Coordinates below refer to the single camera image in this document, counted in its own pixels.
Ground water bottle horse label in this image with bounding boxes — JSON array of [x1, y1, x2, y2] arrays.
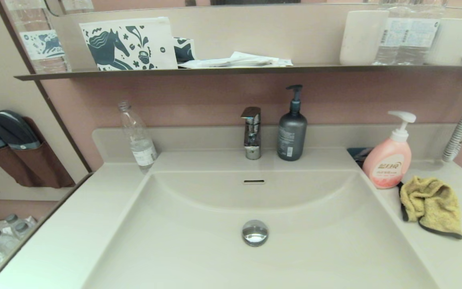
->
[[3, 0, 72, 74]]

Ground yellow cloth with dark trim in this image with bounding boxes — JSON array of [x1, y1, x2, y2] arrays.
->
[[399, 175, 462, 240]]

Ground empty clear plastic bottle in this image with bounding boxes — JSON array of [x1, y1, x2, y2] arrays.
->
[[118, 101, 158, 174]]

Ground chrome drain stopper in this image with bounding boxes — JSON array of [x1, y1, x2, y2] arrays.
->
[[242, 219, 269, 246]]

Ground clear water bottle white label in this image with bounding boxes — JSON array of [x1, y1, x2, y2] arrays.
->
[[407, 0, 447, 65], [372, 0, 411, 66]]

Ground metal wall shelf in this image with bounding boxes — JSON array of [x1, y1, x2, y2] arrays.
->
[[14, 64, 462, 81]]

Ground white mug with handle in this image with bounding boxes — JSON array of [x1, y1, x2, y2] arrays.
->
[[426, 17, 462, 67]]

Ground white handleless cup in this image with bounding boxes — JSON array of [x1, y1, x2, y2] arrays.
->
[[339, 10, 390, 66]]

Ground pink soap pump bottle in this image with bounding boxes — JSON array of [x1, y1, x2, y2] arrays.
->
[[362, 111, 417, 189]]

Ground chrome faucet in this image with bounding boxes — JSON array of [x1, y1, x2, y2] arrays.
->
[[241, 106, 262, 160]]

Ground small dark patterned pouch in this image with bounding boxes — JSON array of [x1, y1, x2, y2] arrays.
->
[[173, 37, 196, 65]]

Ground white plastic amenity packets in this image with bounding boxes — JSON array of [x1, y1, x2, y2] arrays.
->
[[178, 51, 294, 69]]

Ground white horse print pouch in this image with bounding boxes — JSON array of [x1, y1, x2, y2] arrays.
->
[[79, 16, 178, 71]]

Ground dark grey pump bottle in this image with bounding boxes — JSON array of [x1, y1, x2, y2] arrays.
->
[[277, 84, 308, 162]]

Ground slippers in brown holder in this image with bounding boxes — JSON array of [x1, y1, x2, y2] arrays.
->
[[0, 116, 76, 189]]

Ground white sink basin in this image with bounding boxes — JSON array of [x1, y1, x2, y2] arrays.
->
[[83, 169, 440, 289]]

